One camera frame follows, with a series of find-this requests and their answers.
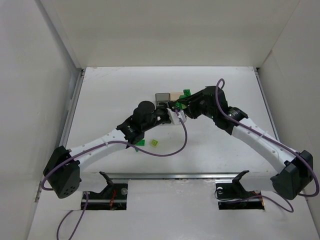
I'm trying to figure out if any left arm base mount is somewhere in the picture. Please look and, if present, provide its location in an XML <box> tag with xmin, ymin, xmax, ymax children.
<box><xmin>80</xmin><ymin>171</ymin><xmax>129</xmax><ymax>211</ymax></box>

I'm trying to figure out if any orange transparent container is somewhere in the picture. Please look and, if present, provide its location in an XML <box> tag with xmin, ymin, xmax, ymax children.
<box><xmin>169</xmin><ymin>92</ymin><xmax>186</xmax><ymax>102</ymax></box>

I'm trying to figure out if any lime lego brick right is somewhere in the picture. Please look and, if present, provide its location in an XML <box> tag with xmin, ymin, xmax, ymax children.
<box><xmin>149</xmin><ymin>139</ymin><xmax>159</xmax><ymax>148</ymax></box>

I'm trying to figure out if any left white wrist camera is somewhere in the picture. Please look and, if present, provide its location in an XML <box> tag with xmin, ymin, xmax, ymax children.
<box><xmin>167</xmin><ymin>108</ymin><xmax>187</xmax><ymax>126</ymax></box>

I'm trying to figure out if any grey transparent container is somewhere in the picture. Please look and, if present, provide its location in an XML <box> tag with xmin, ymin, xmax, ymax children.
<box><xmin>155</xmin><ymin>92</ymin><xmax>170</xmax><ymax>108</ymax></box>

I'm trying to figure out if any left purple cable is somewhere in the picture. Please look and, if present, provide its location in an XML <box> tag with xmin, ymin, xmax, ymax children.
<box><xmin>41</xmin><ymin>109</ymin><xmax>189</xmax><ymax>238</ymax></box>

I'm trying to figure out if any aluminium rail front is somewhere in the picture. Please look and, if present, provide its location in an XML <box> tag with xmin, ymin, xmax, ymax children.
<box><xmin>51</xmin><ymin>172</ymin><xmax>300</xmax><ymax>181</ymax></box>

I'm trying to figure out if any small dark green lego piece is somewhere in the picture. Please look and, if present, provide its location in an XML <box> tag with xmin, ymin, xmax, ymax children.
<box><xmin>179</xmin><ymin>89</ymin><xmax>192</xmax><ymax>99</ymax></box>

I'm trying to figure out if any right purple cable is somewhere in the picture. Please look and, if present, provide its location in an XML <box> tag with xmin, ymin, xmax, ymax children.
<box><xmin>212</xmin><ymin>78</ymin><xmax>320</xmax><ymax>214</ymax></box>

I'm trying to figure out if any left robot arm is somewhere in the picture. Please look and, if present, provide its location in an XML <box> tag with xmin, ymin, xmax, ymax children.
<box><xmin>41</xmin><ymin>101</ymin><xmax>179</xmax><ymax>199</ymax></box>

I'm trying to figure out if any purple cable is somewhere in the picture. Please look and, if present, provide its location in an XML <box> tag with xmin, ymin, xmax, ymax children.
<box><xmin>212</xmin><ymin>78</ymin><xmax>320</xmax><ymax>214</ymax></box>
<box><xmin>41</xmin><ymin>109</ymin><xmax>189</xmax><ymax>238</ymax></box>

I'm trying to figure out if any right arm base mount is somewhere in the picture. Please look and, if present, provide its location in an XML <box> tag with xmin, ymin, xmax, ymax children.
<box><xmin>214</xmin><ymin>170</ymin><xmax>265</xmax><ymax>210</ymax></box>

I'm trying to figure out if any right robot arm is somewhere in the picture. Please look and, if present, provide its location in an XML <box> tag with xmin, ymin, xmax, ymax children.
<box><xmin>177</xmin><ymin>86</ymin><xmax>314</xmax><ymax>200</ymax></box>

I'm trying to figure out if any dark green flat lego plate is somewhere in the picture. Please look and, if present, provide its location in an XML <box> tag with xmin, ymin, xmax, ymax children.
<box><xmin>135</xmin><ymin>139</ymin><xmax>145</xmax><ymax>146</ymax></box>

